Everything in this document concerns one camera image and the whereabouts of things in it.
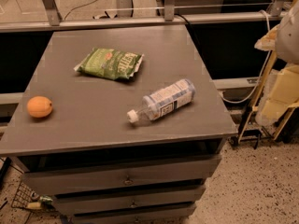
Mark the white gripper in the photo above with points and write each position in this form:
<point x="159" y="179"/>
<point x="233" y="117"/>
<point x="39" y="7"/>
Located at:
<point x="289" y="37"/>

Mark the clear blue-labelled plastic bottle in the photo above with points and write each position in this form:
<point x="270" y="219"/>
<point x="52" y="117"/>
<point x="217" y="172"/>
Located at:
<point x="163" y="101"/>

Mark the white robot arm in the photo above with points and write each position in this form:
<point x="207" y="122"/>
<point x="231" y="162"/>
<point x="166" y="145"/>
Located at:
<point x="283" y="39"/>

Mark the green chip bag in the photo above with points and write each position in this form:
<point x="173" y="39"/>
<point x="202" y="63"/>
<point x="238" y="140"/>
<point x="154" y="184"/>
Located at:
<point x="110" y="64"/>

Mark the grey drawer cabinet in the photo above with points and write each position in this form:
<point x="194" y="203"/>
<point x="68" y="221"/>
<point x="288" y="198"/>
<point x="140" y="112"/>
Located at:
<point x="98" y="167"/>

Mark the grey metal railing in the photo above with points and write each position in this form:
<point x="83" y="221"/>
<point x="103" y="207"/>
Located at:
<point x="55" y="15"/>

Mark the orange fruit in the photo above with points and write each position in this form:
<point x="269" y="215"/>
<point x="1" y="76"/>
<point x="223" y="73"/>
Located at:
<point x="39" y="107"/>

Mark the yellow metal cart frame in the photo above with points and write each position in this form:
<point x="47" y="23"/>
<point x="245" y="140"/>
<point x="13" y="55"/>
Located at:
<point x="275" y="97"/>

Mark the wire basket on floor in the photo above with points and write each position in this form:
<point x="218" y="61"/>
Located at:
<point x="27" y="199"/>

